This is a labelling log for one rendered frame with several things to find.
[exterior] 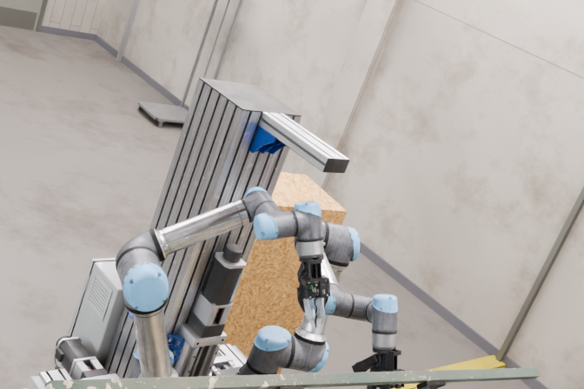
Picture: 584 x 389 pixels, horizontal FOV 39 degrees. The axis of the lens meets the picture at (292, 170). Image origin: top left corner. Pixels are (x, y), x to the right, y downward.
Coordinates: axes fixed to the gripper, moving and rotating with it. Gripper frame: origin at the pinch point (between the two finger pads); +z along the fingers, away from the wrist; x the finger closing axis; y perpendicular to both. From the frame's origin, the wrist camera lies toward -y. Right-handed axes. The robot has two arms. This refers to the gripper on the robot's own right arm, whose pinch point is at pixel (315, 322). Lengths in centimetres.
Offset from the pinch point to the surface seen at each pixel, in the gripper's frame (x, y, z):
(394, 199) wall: 175, -430, 12
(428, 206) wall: 193, -399, 18
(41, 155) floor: -111, -468, -48
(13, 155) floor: -131, -453, -50
